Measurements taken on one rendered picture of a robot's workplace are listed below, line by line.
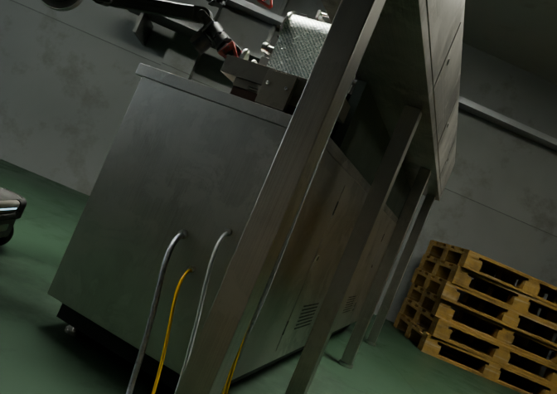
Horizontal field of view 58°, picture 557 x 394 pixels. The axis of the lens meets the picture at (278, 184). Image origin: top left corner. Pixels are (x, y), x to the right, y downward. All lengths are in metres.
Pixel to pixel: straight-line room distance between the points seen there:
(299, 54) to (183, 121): 0.49
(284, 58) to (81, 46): 3.98
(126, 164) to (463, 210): 4.44
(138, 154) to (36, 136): 3.99
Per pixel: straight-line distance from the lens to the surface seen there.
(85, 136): 5.44
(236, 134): 1.50
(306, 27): 1.85
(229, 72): 1.65
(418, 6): 1.15
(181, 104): 1.62
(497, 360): 4.81
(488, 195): 5.76
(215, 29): 1.96
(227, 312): 0.90
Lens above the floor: 0.64
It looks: 2 degrees up
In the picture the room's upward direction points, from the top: 23 degrees clockwise
